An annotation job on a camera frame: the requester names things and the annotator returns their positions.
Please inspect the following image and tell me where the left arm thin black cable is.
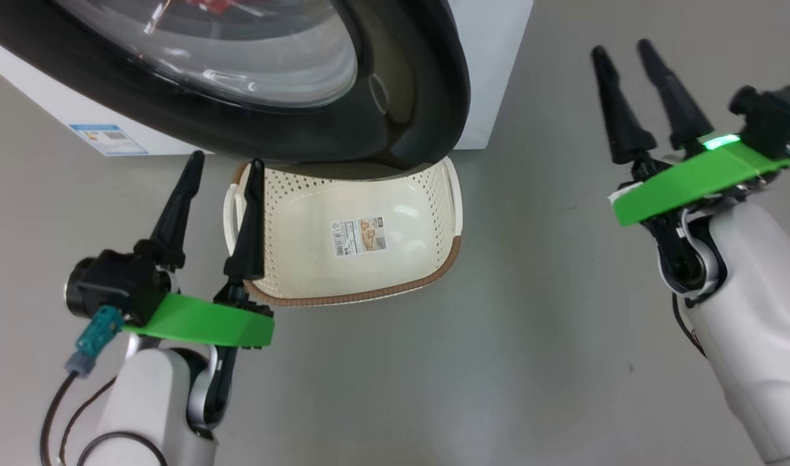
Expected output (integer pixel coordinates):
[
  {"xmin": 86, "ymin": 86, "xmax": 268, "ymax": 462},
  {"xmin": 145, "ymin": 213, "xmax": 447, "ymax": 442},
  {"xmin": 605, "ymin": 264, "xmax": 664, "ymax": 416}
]
[{"xmin": 58, "ymin": 377, "xmax": 169, "ymax": 466}]

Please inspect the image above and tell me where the blue energy label sticker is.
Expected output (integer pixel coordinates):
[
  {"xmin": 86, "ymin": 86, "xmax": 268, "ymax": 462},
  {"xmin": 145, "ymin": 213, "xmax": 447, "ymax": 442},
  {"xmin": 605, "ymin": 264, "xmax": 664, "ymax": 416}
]
[{"xmin": 69, "ymin": 124, "xmax": 148, "ymax": 157}]

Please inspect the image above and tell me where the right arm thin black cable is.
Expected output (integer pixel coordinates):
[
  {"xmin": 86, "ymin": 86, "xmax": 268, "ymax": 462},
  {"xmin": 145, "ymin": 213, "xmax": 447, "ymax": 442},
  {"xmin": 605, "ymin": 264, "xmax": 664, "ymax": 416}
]
[{"xmin": 671, "ymin": 293, "xmax": 708, "ymax": 359}]

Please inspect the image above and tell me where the cream perforated laundry basket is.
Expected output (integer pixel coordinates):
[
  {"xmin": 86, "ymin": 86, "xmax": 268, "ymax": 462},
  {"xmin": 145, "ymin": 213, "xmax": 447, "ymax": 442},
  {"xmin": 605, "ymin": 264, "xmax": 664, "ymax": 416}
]
[{"xmin": 223, "ymin": 157, "xmax": 464, "ymax": 307}]

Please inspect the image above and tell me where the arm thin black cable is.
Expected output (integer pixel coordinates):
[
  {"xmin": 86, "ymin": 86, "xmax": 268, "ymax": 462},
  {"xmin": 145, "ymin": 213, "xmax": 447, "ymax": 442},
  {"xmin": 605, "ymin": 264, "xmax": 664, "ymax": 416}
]
[
  {"xmin": 671, "ymin": 293, "xmax": 708, "ymax": 359},
  {"xmin": 58, "ymin": 377, "xmax": 169, "ymax": 466}
]

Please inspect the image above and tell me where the left teal connector with cable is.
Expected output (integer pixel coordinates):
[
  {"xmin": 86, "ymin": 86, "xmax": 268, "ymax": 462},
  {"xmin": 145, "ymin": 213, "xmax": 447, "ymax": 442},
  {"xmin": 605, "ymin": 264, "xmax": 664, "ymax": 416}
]
[{"xmin": 40, "ymin": 305, "xmax": 125, "ymax": 466}]

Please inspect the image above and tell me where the black round glass washer door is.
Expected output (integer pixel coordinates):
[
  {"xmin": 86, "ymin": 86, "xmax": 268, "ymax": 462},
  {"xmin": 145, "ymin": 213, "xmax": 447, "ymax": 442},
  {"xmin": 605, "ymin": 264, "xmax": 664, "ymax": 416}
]
[{"xmin": 0, "ymin": 0, "xmax": 471, "ymax": 182}]

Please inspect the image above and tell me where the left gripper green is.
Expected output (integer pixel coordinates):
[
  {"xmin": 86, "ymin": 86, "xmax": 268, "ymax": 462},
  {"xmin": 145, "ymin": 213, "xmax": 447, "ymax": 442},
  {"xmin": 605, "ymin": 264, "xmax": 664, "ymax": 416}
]
[{"xmin": 122, "ymin": 151, "xmax": 276, "ymax": 351}]

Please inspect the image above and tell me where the paper product label sticker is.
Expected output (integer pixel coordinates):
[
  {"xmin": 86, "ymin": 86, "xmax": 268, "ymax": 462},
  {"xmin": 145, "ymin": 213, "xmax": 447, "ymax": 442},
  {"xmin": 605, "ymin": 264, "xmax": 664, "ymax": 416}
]
[{"xmin": 332, "ymin": 217, "xmax": 388, "ymax": 258}]

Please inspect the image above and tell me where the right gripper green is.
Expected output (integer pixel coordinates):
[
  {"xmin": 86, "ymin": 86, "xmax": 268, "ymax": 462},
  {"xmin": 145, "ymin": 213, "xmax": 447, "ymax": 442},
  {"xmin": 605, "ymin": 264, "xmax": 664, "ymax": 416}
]
[{"xmin": 591, "ymin": 39, "xmax": 790, "ymax": 227}]

